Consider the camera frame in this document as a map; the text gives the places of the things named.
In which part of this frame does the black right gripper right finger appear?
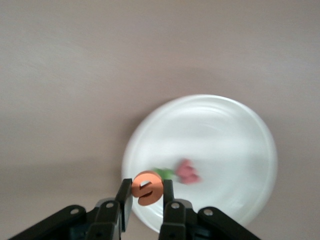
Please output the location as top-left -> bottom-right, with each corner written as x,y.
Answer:
159,179 -> 261,240

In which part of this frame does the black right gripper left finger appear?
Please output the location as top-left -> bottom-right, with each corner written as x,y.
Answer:
9,178 -> 134,240

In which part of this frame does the orange foam letter e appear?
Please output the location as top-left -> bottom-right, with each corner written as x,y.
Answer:
131,170 -> 164,207

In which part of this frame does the red foam letter w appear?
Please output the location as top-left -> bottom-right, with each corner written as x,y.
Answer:
174,158 -> 203,186

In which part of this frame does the green foam letter n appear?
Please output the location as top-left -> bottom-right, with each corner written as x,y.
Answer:
152,167 -> 176,181

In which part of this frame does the beige brown plate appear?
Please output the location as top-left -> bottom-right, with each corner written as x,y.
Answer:
120,93 -> 279,234

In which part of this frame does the brown table cover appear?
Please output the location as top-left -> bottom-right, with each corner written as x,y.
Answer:
0,0 -> 320,240

